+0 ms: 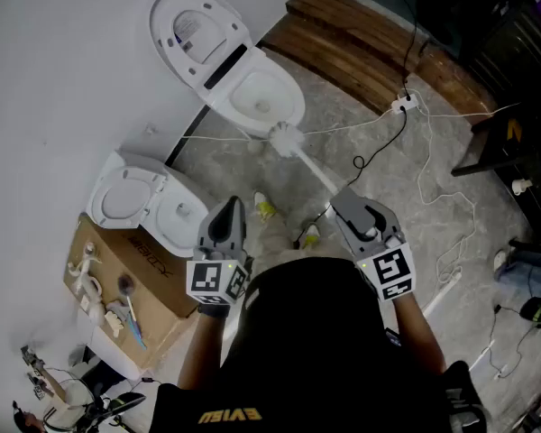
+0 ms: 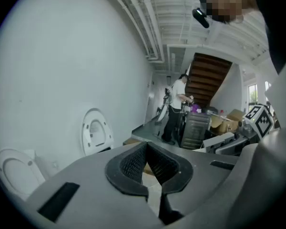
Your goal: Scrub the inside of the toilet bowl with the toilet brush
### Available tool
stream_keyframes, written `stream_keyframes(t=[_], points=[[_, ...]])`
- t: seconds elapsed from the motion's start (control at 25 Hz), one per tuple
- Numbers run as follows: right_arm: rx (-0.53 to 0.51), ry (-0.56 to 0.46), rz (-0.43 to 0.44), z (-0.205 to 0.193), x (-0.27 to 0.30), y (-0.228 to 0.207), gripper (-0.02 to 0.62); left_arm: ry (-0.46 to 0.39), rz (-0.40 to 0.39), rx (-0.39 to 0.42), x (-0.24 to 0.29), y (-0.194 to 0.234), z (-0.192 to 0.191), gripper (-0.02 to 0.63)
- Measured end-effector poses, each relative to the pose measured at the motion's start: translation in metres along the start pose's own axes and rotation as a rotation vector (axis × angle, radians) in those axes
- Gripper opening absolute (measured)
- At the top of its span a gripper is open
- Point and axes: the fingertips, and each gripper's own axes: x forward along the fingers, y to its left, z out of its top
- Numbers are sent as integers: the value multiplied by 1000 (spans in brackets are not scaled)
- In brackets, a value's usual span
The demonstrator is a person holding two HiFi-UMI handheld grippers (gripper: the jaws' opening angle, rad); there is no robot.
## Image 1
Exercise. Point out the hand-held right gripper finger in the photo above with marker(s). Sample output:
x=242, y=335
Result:
x=390, y=221
x=354, y=214

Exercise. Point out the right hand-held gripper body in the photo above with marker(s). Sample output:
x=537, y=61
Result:
x=390, y=269

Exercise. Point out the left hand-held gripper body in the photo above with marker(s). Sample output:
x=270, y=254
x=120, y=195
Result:
x=207, y=280

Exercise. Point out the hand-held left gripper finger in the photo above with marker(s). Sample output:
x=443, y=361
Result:
x=209, y=230
x=240, y=228

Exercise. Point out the white toilet brush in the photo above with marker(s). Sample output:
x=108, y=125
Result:
x=286, y=139

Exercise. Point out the white toilet with labelled lid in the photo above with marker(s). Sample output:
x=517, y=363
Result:
x=252, y=72

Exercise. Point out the person's left forearm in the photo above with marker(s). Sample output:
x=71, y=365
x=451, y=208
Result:
x=203, y=350

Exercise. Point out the person's right forearm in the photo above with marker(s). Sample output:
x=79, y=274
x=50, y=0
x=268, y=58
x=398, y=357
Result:
x=419, y=332

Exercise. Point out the white toilet with plain lid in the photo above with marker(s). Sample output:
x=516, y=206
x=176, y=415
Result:
x=180, y=217

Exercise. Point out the person's left hand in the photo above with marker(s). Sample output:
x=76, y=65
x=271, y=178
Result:
x=214, y=310

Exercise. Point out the person's left shoe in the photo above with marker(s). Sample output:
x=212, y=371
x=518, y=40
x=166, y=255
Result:
x=264, y=205

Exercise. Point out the person's shoe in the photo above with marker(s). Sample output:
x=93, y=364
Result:
x=264, y=205
x=310, y=236

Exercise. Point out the person's right shoe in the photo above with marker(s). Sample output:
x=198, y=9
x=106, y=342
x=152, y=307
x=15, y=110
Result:
x=310, y=236

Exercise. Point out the brown cardboard box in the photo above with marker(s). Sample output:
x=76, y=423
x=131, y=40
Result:
x=158, y=287

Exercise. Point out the person's beige trousers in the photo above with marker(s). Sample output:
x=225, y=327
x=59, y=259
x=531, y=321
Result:
x=288, y=246

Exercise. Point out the long white power strip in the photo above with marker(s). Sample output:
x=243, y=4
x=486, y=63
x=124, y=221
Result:
x=442, y=293

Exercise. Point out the blue toothbrush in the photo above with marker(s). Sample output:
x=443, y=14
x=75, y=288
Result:
x=137, y=332

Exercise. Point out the person's black shirt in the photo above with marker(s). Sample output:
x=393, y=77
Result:
x=306, y=341

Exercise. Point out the small white power strip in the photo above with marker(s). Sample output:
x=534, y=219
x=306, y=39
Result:
x=405, y=103

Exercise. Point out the small white cup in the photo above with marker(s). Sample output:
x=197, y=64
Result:
x=520, y=186

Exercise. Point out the black table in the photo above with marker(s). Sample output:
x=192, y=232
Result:
x=509, y=151

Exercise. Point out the black green device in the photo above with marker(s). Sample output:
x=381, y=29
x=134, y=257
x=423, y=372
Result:
x=538, y=314

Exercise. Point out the wooden step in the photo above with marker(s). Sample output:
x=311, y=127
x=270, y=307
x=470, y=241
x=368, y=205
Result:
x=342, y=39

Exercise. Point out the white wall socket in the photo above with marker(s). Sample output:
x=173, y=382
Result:
x=151, y=129

